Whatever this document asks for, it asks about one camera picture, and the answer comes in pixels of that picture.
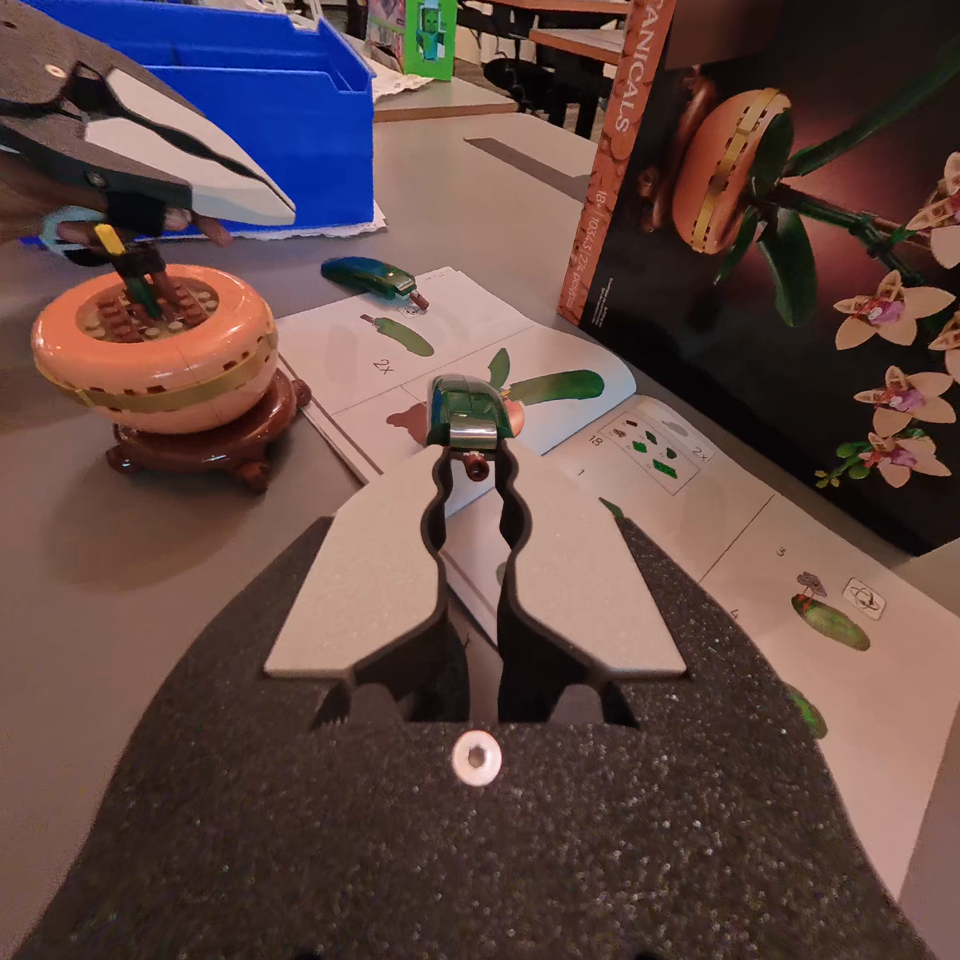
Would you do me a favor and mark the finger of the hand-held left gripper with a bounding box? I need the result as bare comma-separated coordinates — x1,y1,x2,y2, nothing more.
82,114,298,224
103,66,265,175

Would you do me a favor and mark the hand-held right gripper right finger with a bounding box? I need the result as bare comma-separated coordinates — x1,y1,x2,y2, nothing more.
495,441,690,685

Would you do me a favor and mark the orange brick flower pot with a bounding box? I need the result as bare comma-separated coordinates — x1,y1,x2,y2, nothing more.
30,262,312,492

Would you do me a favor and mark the person's left hand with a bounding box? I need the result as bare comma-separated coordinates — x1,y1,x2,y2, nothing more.
0,153,235,267

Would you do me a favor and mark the green brick leaf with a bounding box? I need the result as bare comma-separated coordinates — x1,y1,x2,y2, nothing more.
321,256,417,303
426,375,526,451

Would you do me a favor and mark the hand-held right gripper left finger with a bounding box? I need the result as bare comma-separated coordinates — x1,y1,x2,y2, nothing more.
262,444,455,685

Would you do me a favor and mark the black office chair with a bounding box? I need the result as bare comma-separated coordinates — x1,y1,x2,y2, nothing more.
482,56,601,140

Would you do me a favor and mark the brick plant stem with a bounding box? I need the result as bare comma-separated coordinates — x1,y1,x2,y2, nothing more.
93,223,170,320

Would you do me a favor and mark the green printed box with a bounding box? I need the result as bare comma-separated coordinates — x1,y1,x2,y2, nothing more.
366,0,459,82

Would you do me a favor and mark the blue plastic bin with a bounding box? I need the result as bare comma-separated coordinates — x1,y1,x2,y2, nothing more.
18,0,376,241

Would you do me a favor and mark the brown-top table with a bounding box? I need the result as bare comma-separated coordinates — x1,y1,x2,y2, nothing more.
480,0,635,16
528,26,627,69

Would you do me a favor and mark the grey desk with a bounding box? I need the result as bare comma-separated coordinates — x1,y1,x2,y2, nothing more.
0,71,960,960

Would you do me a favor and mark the white paper sheet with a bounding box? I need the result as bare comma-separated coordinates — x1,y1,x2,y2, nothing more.
161,198,391,243

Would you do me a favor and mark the crumpled white paper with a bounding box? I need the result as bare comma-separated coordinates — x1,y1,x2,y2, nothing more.
372,56,440,102

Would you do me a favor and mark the brick flower set box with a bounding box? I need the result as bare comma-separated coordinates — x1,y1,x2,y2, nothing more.
556,0,960,558

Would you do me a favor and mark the white instruction booklet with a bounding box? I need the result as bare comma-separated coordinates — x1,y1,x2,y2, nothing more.
273,266,927,901

